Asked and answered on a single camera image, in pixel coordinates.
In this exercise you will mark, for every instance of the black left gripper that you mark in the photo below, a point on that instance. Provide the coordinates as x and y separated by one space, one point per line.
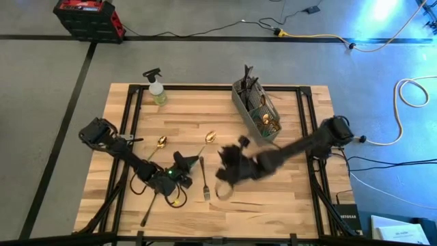
170 177

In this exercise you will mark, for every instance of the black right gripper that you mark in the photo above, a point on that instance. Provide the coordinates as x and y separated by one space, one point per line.
237 164

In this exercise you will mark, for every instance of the black fork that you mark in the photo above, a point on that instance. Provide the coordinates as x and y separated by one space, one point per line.
148 212
240 87
206 194
246 72

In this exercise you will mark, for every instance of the black spoon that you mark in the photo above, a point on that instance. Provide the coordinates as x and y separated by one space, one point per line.
252 82

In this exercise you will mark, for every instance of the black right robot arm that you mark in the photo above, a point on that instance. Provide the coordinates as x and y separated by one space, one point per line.
307 141

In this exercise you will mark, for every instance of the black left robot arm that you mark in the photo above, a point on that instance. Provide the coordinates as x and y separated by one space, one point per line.
123 152

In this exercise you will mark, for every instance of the grey mesh cutlery caddy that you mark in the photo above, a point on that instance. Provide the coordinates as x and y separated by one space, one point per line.
246 112

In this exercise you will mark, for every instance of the clear spray bottle black trigger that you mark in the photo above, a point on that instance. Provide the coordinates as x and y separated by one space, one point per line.
156 88

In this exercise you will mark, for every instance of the black power adapter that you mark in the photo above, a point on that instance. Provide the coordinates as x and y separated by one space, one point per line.
312 10

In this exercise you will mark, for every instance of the white cardboard box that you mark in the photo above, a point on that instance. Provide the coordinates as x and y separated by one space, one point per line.
396 232

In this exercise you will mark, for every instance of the red and black tool case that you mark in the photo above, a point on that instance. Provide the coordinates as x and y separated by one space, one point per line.
88 20

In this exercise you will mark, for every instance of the black stand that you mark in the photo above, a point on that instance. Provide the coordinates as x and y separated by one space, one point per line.
431 25

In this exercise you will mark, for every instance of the black aluminium table frame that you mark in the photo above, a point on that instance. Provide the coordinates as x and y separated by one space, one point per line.
191 87

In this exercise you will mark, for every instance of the black network switch box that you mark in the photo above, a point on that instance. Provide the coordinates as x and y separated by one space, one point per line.
346 218

